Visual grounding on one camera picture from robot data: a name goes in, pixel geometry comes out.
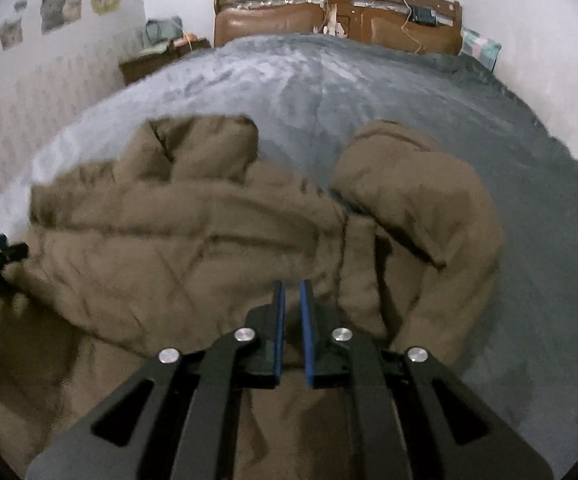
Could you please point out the grey bed blanket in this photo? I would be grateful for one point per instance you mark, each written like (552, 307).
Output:
(319, 90)

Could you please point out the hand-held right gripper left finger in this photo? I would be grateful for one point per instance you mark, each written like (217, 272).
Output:
(279, 320)

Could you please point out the brown puffer jacket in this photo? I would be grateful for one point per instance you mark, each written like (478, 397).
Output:
(169, 240)

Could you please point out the small orange object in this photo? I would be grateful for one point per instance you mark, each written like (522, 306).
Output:
(187, 40)

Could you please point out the checkered pillow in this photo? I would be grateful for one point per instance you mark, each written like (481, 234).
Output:
(479, 47)

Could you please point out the green folded cloth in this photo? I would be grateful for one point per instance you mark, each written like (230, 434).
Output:
(161, 32)

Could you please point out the small black device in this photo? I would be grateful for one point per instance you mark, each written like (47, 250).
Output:
(423, 15)

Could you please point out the two cats wall sticker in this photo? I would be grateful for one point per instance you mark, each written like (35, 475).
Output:
(59, 12)

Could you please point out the wooden nightstand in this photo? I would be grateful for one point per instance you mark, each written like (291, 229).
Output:
(144, 67)

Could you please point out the tabby kitten wall sticker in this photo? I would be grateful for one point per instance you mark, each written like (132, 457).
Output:
(10, 34)

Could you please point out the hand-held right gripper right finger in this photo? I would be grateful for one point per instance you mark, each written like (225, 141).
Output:
(307, 320)

